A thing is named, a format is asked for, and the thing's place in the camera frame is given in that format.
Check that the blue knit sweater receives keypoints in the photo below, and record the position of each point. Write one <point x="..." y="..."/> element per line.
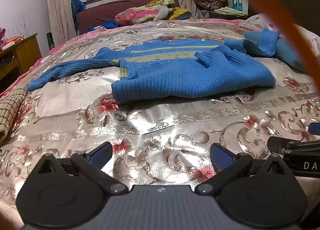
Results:
<point x="187" y="75"/>

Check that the blue bag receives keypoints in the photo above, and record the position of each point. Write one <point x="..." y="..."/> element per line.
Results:
<point x="77" y="6"/>

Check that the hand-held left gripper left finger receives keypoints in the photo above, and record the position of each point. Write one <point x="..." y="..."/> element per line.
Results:
<point x="101" y="154"/>

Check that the dark headboard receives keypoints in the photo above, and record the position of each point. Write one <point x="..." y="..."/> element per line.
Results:
<point x="300" y="0"/>

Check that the wooden bedside table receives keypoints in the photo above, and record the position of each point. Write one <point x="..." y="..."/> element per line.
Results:
<point x="27" y="50"/>

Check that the silver floral bedspread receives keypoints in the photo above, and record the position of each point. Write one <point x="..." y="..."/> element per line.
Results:
<point x="160" y="120"/>

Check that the brown checked cloth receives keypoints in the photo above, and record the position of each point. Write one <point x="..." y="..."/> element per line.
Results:
<point x="10" y="112"/>

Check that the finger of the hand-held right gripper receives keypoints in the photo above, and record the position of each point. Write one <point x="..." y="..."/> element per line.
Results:
<point x="276" y="145"/>
<point x="315" y="129"/>

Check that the orange item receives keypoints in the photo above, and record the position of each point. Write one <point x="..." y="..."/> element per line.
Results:
<point x="15" y="39"/>

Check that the pink floral bed sheet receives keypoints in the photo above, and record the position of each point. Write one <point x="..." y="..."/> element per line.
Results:
<point x="58" y="46"/>

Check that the yellow-green folded cloth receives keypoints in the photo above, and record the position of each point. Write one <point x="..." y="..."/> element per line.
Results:
<point x="178" y="11"/>

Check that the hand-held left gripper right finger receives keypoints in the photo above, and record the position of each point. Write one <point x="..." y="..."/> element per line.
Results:
<point x="221" y="156"/>

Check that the dark red sofa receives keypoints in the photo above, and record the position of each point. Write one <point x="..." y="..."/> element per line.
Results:
<point x="100" y="15"/>

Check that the blue cloth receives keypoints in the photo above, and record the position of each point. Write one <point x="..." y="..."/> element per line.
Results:
<point x="107" y="25"/>

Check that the white soft bundle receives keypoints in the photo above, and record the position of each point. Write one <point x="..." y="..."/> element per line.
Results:
<point x="162" y="12"/>

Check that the teal garment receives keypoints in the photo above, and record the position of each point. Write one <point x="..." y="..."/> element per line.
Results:
<point x="287" y="55"/>

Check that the yellow floral pillow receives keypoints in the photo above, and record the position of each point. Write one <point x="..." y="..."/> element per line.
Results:
<point x="160" y="1"/>

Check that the pink cloth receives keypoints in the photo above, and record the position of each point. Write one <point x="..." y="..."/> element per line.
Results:
<point x="2" y="39"/>

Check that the colourful floral pillow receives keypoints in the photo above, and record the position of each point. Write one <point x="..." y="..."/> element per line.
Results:
<point x="135" y="15"/>

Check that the light green folded cloth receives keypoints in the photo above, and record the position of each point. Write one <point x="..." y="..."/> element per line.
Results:
<point x="228" y="11"/>

